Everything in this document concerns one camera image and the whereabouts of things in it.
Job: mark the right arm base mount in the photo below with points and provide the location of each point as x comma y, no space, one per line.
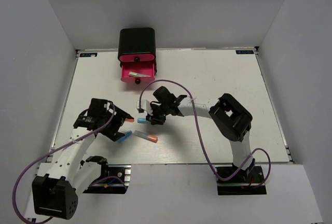
239,185

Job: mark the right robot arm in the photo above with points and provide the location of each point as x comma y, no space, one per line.
231,118

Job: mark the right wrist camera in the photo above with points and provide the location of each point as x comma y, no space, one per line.
143,106

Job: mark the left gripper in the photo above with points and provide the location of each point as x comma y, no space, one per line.
120,118

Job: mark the right blue table sticker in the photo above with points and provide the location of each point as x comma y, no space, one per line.
244,52

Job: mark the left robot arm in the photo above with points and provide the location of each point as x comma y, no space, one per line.
56,193

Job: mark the black drawer cabinet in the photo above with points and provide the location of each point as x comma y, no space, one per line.
138,40

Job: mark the left blue table sticker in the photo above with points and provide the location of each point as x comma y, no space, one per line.
88,55

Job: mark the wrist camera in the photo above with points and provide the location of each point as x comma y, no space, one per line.
109,106
143,106

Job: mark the pink drawer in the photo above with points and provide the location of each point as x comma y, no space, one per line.
136,58
138,72

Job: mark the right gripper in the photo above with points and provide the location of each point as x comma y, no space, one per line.
154,118

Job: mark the blue highlighter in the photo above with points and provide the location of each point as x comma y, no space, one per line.
142,121

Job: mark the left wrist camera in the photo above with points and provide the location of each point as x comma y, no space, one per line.
109,106

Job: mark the green highlighter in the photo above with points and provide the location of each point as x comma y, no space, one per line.
134,74

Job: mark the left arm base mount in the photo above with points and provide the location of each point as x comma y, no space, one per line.
117,183

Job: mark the blue table sticker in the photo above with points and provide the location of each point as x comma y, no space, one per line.
244,52
88,55

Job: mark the orange white highlighter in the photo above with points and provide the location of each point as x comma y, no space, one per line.
145,136

